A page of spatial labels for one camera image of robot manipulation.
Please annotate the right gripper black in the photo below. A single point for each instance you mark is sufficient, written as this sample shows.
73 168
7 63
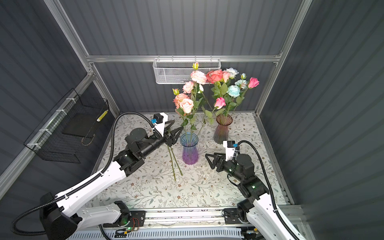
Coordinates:
218 158

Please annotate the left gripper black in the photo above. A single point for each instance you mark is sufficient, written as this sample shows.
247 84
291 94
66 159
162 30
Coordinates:
171 138

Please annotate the blue purple glass vase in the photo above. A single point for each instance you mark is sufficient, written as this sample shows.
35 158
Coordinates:
190 153

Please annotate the pink glass vase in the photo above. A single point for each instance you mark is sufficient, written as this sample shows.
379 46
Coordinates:
222 131

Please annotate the pale pink rose stem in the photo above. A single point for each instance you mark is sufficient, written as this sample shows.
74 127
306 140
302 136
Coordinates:
187 111

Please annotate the peach spray rose stem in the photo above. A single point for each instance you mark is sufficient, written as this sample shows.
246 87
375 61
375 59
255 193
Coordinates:
190 90

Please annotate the white cream rose stem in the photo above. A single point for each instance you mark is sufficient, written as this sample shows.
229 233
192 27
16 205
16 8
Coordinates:
206 100

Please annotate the red pink rose stem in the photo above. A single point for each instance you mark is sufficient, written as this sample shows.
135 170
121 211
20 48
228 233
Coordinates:
215 78

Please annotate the single dark pink bud stem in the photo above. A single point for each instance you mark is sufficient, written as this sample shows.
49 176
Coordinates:
252 83

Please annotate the light pink rose stem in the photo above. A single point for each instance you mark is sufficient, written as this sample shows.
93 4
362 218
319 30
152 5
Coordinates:
226 75

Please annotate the small magenta spray stem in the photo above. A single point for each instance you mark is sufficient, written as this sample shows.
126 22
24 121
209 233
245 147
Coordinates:
208 116

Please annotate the white spray rose stem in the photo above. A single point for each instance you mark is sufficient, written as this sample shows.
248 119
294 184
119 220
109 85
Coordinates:
236 94

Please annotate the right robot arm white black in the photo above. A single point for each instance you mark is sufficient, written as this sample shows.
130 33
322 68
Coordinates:
258 192

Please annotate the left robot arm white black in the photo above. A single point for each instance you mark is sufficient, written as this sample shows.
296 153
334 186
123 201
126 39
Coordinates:
68 214

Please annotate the small pink spray roses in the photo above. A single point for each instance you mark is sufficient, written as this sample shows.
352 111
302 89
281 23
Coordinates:
174 163

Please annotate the floral patterned table mat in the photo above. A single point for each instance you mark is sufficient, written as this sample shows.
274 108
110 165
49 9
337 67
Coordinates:
153 185

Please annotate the yellow tube in basket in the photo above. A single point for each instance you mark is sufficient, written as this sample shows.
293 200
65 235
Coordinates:
100 118

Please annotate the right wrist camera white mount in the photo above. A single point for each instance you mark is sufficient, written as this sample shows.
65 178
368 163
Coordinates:
231 150

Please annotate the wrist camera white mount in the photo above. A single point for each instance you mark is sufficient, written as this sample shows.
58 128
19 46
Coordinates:
158 123
231 150

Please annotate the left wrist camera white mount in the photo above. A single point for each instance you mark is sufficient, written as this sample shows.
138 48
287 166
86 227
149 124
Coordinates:
158 123

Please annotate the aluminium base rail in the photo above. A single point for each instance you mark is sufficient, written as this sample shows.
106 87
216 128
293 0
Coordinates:
246 222

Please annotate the white wire mesh basket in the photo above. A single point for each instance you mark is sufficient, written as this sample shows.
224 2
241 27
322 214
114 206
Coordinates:
172 73

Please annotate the black wire basket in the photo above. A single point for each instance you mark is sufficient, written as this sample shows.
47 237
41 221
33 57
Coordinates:
71 131

